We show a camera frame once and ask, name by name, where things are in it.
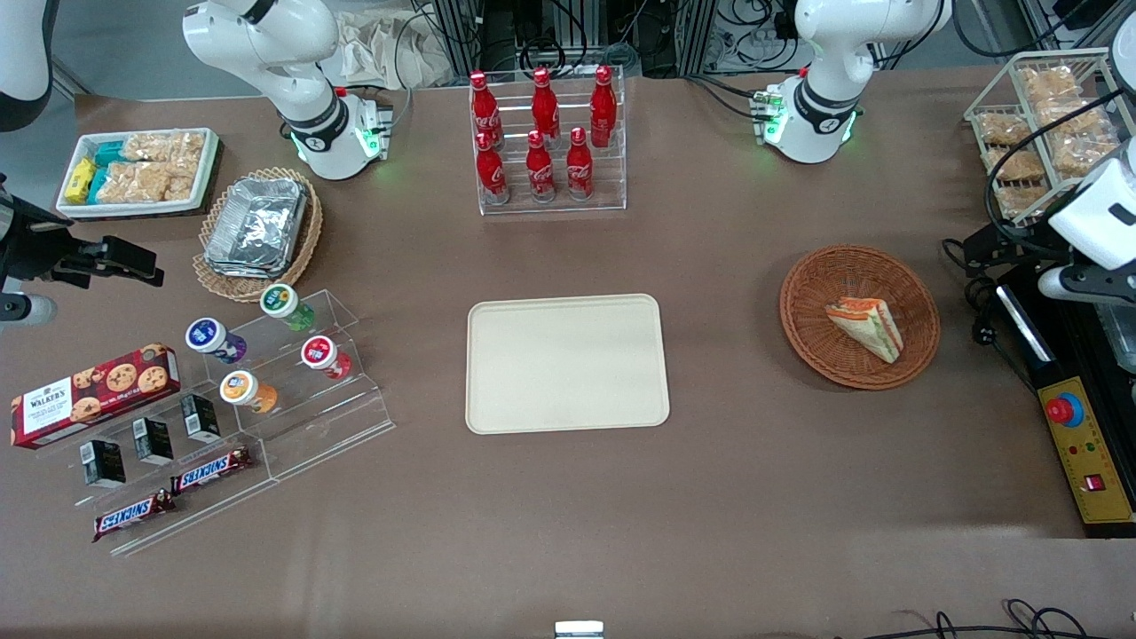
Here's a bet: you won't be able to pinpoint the orange gum jar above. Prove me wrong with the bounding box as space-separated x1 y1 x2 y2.
218 368 279 416

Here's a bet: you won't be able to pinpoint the black base cables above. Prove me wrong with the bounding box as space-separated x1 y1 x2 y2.
682 73 774 122

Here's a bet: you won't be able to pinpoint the Snickers chocolate bar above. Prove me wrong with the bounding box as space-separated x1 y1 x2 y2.
170 445 254 496
91 487 178 543

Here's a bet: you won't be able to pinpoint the acrylic stepped stand with jars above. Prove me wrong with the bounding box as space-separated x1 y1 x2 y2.
199 288 397 485

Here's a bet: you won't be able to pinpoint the yellow emergency stop box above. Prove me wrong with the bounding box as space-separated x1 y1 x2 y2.
1036 375 1136 527

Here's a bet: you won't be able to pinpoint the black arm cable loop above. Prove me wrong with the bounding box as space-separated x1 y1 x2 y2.
982 86 1129 259

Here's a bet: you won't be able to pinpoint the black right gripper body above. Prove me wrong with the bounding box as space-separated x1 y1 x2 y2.
0 196 107 299

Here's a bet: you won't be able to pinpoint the light oval wicker basket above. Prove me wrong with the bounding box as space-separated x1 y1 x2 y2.
192 166 325 305

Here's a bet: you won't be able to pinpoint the beige plastic tray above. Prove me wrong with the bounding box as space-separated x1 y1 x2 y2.
465 293 672 437

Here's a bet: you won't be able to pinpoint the black bar with silver strip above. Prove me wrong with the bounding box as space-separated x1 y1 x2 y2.
993 279 1067 397

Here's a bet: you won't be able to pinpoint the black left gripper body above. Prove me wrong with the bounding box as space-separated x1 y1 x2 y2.
999 219 1079 278

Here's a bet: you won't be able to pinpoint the black floor cables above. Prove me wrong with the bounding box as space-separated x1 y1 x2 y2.
834 598 1116 639

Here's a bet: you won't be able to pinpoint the crumpled beige cloth bag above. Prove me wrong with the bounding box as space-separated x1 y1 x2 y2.
329 8 454 91

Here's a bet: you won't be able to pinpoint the red gum jar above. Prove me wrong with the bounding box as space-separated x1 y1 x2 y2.
299 334 354 382

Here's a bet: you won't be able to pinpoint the yellow snack pack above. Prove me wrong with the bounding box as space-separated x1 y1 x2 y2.
65 157 98 206

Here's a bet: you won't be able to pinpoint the purple gum jar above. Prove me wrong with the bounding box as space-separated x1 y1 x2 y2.
184 316 249 366

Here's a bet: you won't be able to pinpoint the acrylic stepped stand with candy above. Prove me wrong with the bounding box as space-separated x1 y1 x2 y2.
48 389 279 559

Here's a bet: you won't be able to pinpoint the clear acrylic bottle rack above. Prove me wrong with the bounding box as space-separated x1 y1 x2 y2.
468 66 629 217

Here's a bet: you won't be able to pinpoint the brown round wicker basket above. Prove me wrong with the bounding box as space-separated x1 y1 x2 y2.
779 244 943 391

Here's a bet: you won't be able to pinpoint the green gum jar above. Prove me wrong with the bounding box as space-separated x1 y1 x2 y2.
258 281 317 334

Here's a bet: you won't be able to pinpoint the triangular wrapped sandwich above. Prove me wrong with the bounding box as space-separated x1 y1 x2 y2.
824 296 905 366

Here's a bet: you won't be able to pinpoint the red Walkers cookie box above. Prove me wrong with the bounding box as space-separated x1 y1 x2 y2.
9 342 182 451

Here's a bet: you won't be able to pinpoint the white wire basket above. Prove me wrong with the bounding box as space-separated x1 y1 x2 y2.
963 48 1136 225

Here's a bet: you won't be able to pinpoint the small black box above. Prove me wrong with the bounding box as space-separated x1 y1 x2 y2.
79 438 128 490
179 393 222 445
131 416 176 467

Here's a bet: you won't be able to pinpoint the bagged crispy snack pack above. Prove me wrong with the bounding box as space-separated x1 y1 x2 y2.
995 184 1053 222
975 110 1033 146
1018 66 1083 107
1037 97 1111 135
986 146 1047 185
1051 130 1122 177

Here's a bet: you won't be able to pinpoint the white rectangular snack tray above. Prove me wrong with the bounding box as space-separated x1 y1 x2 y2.
55 127 221 220

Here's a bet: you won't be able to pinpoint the black cable with plug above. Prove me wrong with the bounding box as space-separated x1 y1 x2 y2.
940 237 1009 348

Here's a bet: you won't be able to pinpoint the clear rice cracker pack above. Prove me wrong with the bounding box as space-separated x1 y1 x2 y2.
95 162 198 205
122 130 207 166

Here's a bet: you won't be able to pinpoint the red cola bottle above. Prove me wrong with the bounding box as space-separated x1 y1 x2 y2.
474 130 512 208
469 70 506 148
564 126 596 202
588 64 619 149
525 129 558 205
530 67 563 144

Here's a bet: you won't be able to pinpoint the aluminium frame rack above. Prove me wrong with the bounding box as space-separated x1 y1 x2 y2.
426 0 721 80

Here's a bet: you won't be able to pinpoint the stack of foil trays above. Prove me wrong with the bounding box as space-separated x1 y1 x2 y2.
203 177 311 280

